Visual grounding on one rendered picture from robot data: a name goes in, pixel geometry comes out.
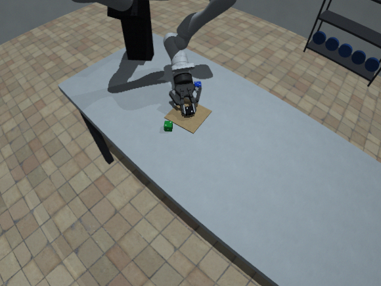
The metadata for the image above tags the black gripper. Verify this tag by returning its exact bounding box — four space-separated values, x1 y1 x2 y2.
169 73 202 115

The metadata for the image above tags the green die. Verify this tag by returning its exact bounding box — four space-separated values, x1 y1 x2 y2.
164 121 173 131

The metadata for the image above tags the black die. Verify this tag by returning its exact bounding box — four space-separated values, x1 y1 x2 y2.
185 106 194 116

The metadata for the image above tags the tan flat mat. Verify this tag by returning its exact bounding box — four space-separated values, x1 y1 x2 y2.
164 98 212 133

